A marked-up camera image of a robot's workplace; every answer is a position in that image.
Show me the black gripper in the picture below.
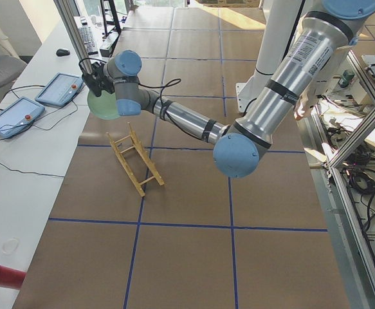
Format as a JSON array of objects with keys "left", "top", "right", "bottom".
[{"left": 81, "top": 62, "right": 113, "bottom": 97}]

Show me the pale green plate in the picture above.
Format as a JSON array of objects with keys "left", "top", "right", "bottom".
[{"left": 87, "top": 91, "right": 120, "bottom": 120}]

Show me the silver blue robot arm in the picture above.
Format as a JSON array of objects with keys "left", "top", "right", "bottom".
[{"left": 82, "top": 1, "right": 375, "bottom": 178}]

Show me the far blue teach pendant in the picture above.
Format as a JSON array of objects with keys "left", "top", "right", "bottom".
[{"left": 35, "top": 73, "right": 83, "bottom": 107}]

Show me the blue teach pendant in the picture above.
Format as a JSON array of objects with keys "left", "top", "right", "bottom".
[
  {"left": 0, "top": 97, "right": 45, "bottom": 138},
  {"left": 35, "top": 73, "right": 83, "bottom": 107}
]

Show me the black computer mouse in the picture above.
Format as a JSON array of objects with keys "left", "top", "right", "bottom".
[{"left": 56, "top": 48, "right": 70, "bottom": 57}]

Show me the black white keyboard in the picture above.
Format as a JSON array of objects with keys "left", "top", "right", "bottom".
[{"left": 78, "top": 26, "right": 98, "bottom": 55}]

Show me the wooden dish rack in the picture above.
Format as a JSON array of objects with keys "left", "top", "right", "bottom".
[{"left": 106, "top": 122, "right": 165, "bottom": 197}]

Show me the near blue teach pendant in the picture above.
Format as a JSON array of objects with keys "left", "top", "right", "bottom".
[{"left": 0, "top": 97, "right": 45, "bottom": 138}]

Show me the brown cardboard table cover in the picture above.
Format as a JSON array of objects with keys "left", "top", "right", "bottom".
[{"left": 12, "top": 6, "right": 352, "bottom": 309}]

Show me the clear tape roll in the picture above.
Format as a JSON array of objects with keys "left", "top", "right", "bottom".
[{"left": 2, "top": 238, "right": 20, "bottom": 255}]

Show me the person in beige clothing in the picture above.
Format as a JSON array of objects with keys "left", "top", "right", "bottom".
[{"left": 293, "top": 90, "right": 320, "bottom": 121}]

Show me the red cylinder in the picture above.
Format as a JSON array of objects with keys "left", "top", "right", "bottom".
[{"left": 0, "top": 265, "right": 26, "bottom": 290}]

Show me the aluminium frame post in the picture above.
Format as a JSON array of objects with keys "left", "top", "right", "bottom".
[{"left": 54, "top": 0, "right": 92, "bottom": 74}]

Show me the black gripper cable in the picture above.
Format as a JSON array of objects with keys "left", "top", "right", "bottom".
[{"left": 78, "top": 57, "right": 182, "bottom": 129}]

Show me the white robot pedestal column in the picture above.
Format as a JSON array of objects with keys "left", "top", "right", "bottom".
[{"left": 236, "top": 0, "right": 311, "bottom": 113}]

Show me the aluminium frame rack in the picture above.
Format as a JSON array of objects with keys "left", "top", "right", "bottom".
[{"left": 307, "top": 52, "right": 375, "bottom": 308}]

